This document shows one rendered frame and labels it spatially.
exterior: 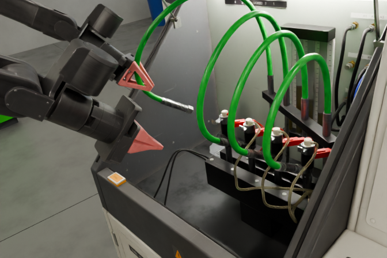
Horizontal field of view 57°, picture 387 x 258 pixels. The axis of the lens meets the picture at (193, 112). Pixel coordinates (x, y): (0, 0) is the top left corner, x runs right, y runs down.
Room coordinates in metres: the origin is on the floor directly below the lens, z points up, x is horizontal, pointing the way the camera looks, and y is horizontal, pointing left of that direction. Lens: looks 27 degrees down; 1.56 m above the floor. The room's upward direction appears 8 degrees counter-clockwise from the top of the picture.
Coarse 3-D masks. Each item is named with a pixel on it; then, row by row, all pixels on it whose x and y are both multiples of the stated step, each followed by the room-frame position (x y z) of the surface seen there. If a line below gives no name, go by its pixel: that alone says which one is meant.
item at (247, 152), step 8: (280, 32) 0.71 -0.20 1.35; (288, 32) 0.72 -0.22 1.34; (264, 40) 0.68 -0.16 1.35; (272, 40) 0.69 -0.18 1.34; (296, 40) 0.74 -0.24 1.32; (264, 48) 0.67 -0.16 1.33; (296, 48) 0.76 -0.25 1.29; (256, 56) 0.65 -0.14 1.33; (248, 64) 0.64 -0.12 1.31; (248, 72) 0.64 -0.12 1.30; (304, 72) 0.77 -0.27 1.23; (240, 80) 0.63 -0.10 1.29; (304, 80) 0.77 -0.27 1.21; (240, 88) 0.62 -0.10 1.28; (304, 88) 0.77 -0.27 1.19; (304, 96) 0.77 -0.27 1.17; (232, 104) 0.61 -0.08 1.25; (304, 104) 0.77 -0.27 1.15; (232, 112) 0.60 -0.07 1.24; (304, 112) 0.77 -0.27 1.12; (232, 120) 0.60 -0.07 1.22; (232, 128) 0.60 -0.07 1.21; (232, 136) 0.60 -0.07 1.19; (232, 144) 0.60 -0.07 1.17; (240, 152) 0.61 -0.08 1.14; (248, 152) 0.63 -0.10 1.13; (256, 152) 0.64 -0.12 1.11; (264, 160) 0.66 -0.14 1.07
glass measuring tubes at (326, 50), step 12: (288, 24) 0.98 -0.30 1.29; (300, 24) 0.96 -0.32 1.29; (300, 36) 0.92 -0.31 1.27; (312, 36) 0.89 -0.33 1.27; (324, 36) 0.87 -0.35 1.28; (288, 48) 0.96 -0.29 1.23; (312, 48) 0.90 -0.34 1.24; (324, 48) 0.88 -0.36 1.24; (288, 60) 0.96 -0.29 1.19; (312, 60) 0.90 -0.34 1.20; (300, 72) 0.93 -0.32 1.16; (312, 72) 0.90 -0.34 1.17; (300, 84) 0.93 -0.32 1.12; (312, 84) 0.90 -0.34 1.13; (300, 96) 0.93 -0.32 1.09; (312, 96) 0.90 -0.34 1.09; (300, 108) 0.93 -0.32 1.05; (312, 108) 0.90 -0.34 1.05; (300, 132) 0.93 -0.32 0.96
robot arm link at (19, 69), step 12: (0, 60) 0.48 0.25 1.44; (12, 60) 0.48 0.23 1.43; (0, 72) 0.43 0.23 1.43; (12, 72) 0.44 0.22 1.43; (24, 72) 0.46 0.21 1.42; (36, 72) 0.50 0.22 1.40; (0, 84) 0.43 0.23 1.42; (12, 84) 0.43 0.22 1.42; (24, 84) 0.44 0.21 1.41; (36, 84) 0.44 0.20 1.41; (0, 96) 0.43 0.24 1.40; (0, 108) 0.43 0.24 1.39
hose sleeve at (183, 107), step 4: (164, 100) 0.85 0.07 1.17; (168, 100) 0.85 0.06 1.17; (172, 100) 0.86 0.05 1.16; (164, 104) 0.85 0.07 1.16; (168, 104) 0.85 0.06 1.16; (172, 104) 0.85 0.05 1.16; (176, 104) 0.86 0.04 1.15; (180, 104) 0.86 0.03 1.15; (176, 108) 0.86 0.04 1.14; (180, 108) 0.86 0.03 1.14; (184, 108) 0.86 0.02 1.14
